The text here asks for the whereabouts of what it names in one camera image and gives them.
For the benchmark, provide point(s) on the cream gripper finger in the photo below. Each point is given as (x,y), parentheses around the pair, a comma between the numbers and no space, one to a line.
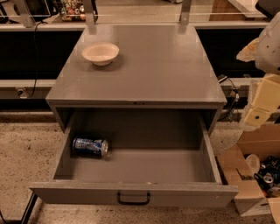
(248,53)
(265,102)

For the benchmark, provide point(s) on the blue pepsi can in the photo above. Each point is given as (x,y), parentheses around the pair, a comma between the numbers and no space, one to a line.
(95,147)

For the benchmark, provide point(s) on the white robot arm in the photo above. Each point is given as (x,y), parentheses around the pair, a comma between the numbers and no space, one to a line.
(265,52)

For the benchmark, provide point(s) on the grey cabinet with counter top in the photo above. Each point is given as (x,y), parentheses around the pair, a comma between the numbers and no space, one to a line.
(158,66)

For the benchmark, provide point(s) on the grey open top drawer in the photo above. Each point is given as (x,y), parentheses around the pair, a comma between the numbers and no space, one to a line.
(167,154)

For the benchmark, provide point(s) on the cardboard box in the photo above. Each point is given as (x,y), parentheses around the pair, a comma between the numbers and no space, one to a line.
(250,199)

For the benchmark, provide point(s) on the white plastic lid in box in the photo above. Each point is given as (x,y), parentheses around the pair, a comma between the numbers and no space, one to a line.
(253,162)

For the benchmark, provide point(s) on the cans in cardboard box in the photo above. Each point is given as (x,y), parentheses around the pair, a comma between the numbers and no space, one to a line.
(268,177)

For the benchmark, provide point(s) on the white bowl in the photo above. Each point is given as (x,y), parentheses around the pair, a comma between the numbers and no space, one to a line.
(100,54)

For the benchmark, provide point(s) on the grey metal post right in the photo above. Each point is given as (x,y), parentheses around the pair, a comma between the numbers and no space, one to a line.
(185,13)

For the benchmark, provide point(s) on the grey metal post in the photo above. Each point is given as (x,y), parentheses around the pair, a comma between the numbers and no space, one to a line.
(185,13)
(90,14)

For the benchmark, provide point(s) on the grey metal post left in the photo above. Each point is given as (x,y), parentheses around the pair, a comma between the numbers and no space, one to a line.
(90,14)

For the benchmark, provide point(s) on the black drawer handle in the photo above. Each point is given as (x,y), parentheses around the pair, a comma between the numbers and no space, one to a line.
(133,200)

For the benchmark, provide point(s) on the wire basket of snacks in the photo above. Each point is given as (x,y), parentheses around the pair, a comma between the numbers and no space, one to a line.
(72,10)

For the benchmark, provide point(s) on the wall power outlet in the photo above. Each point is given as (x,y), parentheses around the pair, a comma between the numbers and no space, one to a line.
(22,93)

